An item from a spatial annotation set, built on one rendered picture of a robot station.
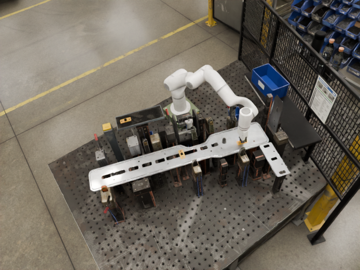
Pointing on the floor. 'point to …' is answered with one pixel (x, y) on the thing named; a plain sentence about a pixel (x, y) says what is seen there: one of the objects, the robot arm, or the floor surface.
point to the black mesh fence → (316, 238)
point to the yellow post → (327, 200)
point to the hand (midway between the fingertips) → (242, 139)
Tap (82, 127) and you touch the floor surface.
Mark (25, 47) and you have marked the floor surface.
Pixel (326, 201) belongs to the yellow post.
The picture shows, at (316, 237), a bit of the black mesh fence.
